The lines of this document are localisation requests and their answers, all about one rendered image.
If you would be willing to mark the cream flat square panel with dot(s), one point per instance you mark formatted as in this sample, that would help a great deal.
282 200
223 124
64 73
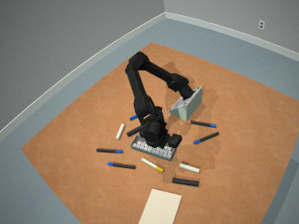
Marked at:
161 208

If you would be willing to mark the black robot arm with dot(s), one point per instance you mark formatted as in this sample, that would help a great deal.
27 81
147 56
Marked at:
143 103

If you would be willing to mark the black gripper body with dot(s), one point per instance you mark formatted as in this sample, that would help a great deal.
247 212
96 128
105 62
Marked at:
173 141

